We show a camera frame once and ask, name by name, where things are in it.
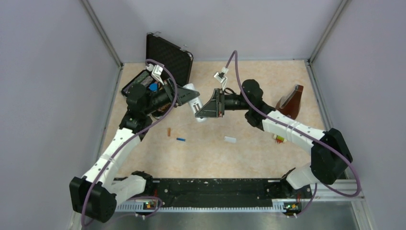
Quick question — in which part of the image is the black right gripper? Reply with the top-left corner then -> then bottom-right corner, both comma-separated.
196,89 -> 251,118

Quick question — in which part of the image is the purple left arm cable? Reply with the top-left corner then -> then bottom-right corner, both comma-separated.
80,58 -> 179,228

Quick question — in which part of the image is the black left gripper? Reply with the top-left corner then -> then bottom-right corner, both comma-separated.
143,77 -> 200,115

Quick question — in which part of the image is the blue round dealer chip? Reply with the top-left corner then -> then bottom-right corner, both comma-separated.
149,83 -> 158,92

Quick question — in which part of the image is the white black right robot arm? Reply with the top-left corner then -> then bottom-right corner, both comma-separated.
195,79 -> 353,197

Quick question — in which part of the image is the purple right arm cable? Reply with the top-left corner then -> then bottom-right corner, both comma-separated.
222,50 -> 362,218

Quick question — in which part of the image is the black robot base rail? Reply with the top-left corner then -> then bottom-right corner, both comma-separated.
113,177 -> 315,214

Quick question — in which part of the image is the colourful toy brick stack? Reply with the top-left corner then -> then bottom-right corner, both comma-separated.
273,134 -> 287,144

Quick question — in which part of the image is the brown wooden metronome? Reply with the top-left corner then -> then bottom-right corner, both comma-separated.
276,84 -> 304,120

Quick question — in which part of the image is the black poker chip case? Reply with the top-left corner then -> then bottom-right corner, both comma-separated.
121,32 -> 194,120

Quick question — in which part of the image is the white battery cover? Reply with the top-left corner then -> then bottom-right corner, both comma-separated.
224,136 -> 237,143

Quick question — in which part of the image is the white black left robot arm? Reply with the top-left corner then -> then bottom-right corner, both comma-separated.
69,82 -> 200,223

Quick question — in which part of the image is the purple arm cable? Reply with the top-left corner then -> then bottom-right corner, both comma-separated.
222,50 -> 362,218
80,58 -> 179,228

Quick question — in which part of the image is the white remote control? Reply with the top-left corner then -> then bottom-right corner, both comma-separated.
183,83 -> 207,123

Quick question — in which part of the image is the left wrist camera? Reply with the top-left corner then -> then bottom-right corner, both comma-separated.
146,64 -> 164,85

